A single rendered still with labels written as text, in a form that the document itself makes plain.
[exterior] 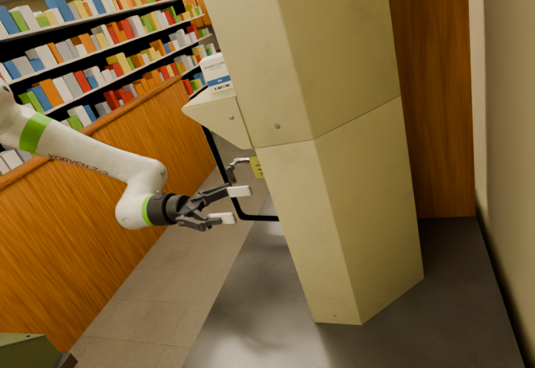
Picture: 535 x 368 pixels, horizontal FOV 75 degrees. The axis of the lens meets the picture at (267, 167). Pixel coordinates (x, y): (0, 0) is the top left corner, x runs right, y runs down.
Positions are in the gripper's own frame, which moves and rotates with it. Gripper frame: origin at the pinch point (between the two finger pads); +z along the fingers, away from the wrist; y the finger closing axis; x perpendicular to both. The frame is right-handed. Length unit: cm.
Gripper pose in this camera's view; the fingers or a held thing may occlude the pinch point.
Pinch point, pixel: (236, 203)
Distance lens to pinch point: 91.3
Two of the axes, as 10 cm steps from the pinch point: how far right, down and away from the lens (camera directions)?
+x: 2.8, 8.5, 4.4
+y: 2.9, -5.1, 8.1
